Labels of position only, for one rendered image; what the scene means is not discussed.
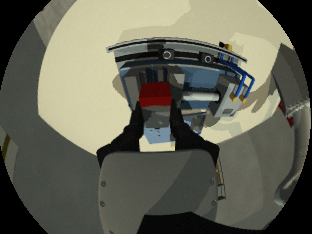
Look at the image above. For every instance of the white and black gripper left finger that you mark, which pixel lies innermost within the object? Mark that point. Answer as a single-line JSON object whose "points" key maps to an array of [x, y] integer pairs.
{"points": [[128, 139]]}

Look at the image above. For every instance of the grey flat bar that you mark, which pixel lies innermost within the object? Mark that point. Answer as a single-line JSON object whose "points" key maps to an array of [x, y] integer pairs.
{"points": [[160, 74], [143, 73]]}

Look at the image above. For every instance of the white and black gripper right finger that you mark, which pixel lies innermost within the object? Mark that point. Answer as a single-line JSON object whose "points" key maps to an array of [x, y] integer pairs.
{"points": [[186, 138]]}

